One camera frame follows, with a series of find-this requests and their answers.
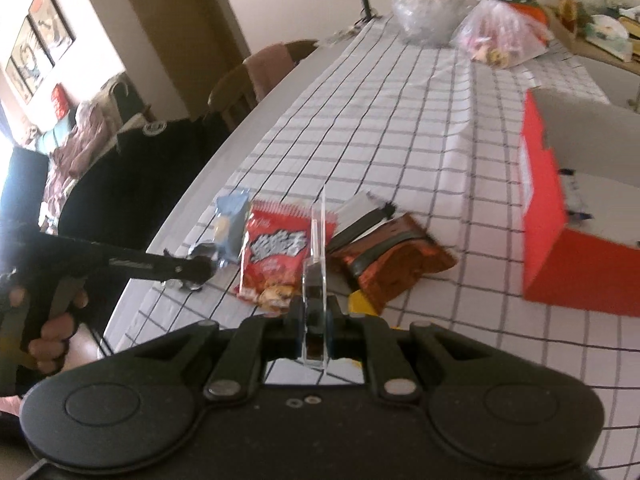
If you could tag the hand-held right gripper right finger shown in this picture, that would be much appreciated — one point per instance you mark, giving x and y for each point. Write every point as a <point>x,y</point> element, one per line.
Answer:
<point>331,322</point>

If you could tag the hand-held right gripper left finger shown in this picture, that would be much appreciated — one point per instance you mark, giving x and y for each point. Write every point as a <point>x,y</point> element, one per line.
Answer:
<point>299,322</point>

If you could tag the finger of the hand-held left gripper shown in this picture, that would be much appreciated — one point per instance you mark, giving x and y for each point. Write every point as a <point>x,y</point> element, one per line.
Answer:
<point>150,266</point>

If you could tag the yellow snack packet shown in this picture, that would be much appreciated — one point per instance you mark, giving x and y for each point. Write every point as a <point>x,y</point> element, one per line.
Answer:
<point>361,305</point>

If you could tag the red snack packet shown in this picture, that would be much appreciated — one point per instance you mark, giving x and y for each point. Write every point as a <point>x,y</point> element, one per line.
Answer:
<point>272,255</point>

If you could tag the clear plastic piece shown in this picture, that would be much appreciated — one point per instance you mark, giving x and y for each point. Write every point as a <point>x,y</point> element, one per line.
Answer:
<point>319,240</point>

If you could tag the brown orange snack packet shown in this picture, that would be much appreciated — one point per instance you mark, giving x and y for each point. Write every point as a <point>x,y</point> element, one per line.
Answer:
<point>395,260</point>

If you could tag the light blue snack packet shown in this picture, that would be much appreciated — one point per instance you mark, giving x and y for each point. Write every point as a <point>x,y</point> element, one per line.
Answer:
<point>231,225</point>

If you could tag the black and white snack packet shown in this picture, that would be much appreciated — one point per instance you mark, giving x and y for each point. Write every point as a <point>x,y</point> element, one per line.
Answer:
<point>357,217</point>

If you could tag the red cardboard box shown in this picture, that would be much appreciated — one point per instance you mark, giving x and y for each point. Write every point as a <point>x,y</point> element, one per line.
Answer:
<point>545,210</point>

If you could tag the person's left hand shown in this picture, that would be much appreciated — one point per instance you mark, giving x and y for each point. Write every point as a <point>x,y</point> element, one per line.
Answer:
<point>52,334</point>

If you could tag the black jacket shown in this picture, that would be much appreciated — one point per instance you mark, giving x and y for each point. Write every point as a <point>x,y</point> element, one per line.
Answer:
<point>140,180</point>

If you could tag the pile of clothes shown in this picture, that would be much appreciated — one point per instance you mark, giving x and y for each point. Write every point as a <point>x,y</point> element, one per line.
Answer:
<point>82,135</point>

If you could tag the wooden chair with cloth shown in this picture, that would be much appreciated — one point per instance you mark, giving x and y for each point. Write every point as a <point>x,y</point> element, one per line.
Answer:
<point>230,95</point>

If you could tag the checked white tablecloth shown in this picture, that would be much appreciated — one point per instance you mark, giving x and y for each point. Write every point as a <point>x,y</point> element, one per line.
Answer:
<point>380,125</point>

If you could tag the white blue packet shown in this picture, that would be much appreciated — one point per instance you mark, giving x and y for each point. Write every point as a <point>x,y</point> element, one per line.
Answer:
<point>572,195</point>

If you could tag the clear plastic bag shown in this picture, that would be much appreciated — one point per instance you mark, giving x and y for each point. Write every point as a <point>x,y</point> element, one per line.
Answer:
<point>430,5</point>

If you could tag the plastic bag of sweets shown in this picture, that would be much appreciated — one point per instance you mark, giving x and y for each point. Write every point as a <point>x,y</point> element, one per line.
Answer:
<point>500,35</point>

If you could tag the orange pouch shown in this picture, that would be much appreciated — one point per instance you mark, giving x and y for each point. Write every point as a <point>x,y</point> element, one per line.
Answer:
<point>530,12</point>

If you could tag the white wooden cabinet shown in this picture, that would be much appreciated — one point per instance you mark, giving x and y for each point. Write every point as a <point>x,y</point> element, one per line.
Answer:
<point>600,60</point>

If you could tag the framed wall pictures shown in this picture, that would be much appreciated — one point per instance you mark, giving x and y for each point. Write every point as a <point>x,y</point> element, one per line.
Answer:
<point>35,40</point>

